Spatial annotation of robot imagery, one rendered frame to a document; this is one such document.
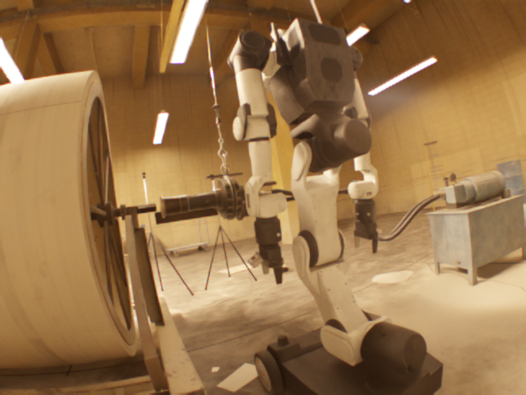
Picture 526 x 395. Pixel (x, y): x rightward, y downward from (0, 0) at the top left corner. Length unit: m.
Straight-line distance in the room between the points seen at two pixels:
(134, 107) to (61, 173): 9.90
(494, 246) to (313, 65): 1.83
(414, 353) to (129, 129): 10.29
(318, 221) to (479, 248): 1.42
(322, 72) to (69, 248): 0.98
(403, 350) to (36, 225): 1.15
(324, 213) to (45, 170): 0.98
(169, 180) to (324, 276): 9.19
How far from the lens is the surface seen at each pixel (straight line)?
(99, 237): 2.56
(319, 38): 0.95
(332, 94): 0.91
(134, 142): 10.29
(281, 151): 6.43
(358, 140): 0.82
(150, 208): 1.74
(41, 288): 1.05
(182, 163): 10.18
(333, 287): 1.03
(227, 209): 1.75
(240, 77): 0.93
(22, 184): 1.03
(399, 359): 0.83
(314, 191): 0.96
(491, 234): 2.22
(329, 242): 1.01
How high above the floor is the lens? 0.76
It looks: 4 degrees up
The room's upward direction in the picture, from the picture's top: 10 degrees counter-clockwise
